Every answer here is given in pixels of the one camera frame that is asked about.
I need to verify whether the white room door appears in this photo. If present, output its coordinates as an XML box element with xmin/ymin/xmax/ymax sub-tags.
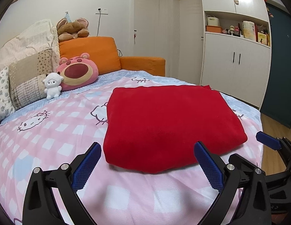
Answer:
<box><xmin>134</xmin><ymin>0</ymin><xmax>205</xmax><ymax>84</ymax></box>

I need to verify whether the brown plush bear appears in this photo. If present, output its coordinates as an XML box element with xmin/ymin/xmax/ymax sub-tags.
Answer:
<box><xmin>56</xmin><ymin>18</ymin><xmax>89</xmax><ymax>42</ymax></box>

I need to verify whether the red sweater with yellow collar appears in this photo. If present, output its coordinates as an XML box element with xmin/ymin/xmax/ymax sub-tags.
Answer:
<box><xmin>103</xmin><ymin>85</ymin><xmax>248</xmax><ymax>174</ymax></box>

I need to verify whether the cream folded blanket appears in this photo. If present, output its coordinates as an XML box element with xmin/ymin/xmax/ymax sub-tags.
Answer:
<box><xmin>0</xmin><ymin>19</ymin><xmax>60</xmax><ymax>71</ymax></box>

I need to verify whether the white floral pillow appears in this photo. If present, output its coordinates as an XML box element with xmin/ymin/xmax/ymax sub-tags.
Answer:
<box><xmin>0</xmin><ymin>67</ymin><xmax>15</xmax><ymax>121</ymax></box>

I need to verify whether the yellow box on shelf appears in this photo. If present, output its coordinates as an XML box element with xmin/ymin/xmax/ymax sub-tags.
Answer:
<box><xmin>257</xmin><ymin>32</ymin><xmax>270</xmax><ymax>47</ymax></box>

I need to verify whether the dark teal door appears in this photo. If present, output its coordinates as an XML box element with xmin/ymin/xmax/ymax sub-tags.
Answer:
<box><xmin>260</xmin><ymin>3</ymin><xmax>291</xmax><ymax>128</ymax></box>

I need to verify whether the white wardrobe cabinet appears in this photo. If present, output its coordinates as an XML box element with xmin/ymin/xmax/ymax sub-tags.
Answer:
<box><xmin>200</xmin><ymin>0</ymin><xmax>272</xmax><ymax>108</ymax></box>

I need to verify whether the beige patchwork pillow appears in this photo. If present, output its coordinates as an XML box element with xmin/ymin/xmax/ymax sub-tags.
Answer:
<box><xmin>9</xmin><ymin>49</ymin><xmax>54</xmax><ymax>110</ymax></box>

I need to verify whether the orange storage box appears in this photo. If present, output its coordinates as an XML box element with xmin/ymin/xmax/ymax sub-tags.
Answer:
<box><xmin>205</xmin><ymin>25</ymin><xmax>223</xmax><ymax>34</ymax></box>

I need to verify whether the pink bear face cushion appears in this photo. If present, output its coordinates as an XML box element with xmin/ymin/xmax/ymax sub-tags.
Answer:
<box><xmin>56</xmin><ymin>53</ymin><xmax>99</xmax><ymax>92</ymax></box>

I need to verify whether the white plush sheep toy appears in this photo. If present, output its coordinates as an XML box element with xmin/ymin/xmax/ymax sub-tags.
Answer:
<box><xmin>43</xmin><ymin>72</ymin><xmax>63</xmax><ymax>100</ymax></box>

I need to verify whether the orange bed frame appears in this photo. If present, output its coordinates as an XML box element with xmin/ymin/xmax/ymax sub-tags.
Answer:
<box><xmin>59</xmin><ymin>37</ymin><xmax>166</xmax><ymax>77</ymax></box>

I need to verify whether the white paper towel pack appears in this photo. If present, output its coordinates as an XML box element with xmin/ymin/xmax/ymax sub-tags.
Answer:
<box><xmin>242</xmin><ymin>21</ymin><xmax>256</xmax><ymax>41</ymax></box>

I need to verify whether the white storage basket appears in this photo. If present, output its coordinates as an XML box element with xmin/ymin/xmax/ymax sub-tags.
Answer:
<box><xmin>207</xmin><ymin>15</ymin><xmax>220</xmax><ymax>27</ymax></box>

